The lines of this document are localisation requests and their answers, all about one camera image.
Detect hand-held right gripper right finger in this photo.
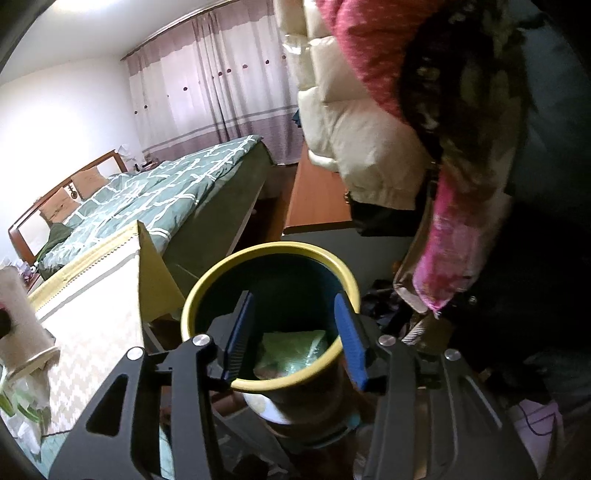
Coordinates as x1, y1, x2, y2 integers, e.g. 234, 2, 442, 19
333, 292, 539, 480

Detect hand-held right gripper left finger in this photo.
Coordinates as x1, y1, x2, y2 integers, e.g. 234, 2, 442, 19
48, 291, 256, 480

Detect yellow rimmed trash bin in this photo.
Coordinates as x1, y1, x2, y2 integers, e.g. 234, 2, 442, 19
180, 242, 363, 448

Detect pale green plastic packet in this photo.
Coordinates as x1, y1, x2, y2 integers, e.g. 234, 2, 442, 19
254, 329, 331, 381

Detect beige bag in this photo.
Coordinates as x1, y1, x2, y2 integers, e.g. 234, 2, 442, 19
392, 175, 458, 319

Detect dark green bed base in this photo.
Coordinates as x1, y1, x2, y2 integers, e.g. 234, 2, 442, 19
164, 138, 281, 308

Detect black bag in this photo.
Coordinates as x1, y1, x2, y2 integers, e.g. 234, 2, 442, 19
348, 189, 430, 238

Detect wooden desk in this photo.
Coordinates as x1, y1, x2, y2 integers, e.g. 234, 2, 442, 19
283, 148, 365, 236

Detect table with chevron tablecloth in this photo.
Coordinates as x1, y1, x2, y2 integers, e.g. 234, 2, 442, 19
28, 219, 185, 444

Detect bed with green quilt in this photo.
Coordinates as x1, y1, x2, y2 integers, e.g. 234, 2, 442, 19
39, 135, 266, 278

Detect white puffer jacket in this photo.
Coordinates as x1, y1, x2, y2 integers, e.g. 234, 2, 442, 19
274, 0, 437, 210

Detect dark green pillow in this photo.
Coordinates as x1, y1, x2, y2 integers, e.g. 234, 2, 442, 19
34, 223, 72, 273

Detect pale pink cloth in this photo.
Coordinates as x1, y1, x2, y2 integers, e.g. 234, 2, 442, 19
517, 399, 573, 462

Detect wooden bed headboard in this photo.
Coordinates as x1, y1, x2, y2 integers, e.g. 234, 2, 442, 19
8, 148, 130, 264

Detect clear plastic bag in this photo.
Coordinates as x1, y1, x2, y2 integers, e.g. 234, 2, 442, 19
0, 364, 56, 457

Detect mauve and white curtain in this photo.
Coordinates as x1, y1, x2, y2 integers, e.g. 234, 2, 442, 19
122, 0, 308, 164

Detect dark coat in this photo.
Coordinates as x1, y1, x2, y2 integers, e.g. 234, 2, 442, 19
443, 0, 591, 416

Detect pink dotted cloth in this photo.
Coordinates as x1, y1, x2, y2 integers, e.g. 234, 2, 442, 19
316, 0, 416, 121

